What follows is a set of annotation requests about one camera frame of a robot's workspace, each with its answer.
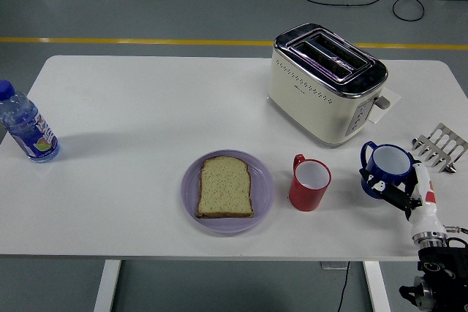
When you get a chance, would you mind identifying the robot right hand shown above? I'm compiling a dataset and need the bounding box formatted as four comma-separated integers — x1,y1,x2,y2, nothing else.
358,160,448,237

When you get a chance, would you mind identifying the blue cup white inside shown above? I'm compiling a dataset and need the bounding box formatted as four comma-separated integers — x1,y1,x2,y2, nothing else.
360,140,416,200

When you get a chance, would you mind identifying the red cup white inside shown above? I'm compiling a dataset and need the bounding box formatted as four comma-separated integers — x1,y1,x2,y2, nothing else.
287,153,332,213

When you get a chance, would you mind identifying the slice of bread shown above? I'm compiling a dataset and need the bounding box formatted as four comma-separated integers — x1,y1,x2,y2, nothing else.
195,156,255,220

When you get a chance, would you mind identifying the silver metal toast rack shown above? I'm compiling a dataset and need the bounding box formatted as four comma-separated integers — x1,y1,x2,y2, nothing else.
410,123,468,174

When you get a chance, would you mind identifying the white table leg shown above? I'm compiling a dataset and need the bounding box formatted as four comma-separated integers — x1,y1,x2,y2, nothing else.
93,259,122,312
362,261,391,312

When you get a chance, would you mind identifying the cream toaster chrome top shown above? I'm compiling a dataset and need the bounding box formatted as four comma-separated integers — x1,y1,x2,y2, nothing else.
266,23,391,149

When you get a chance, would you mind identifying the purple round plate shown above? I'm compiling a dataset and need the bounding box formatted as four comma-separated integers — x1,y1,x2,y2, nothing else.
181,148,276,237

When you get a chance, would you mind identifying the clear water bottle blue cap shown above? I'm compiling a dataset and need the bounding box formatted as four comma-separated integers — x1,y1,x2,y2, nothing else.
0,80,61,164

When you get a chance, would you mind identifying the thin black cable under table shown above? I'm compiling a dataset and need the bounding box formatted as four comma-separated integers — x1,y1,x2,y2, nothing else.
336,261,351,312

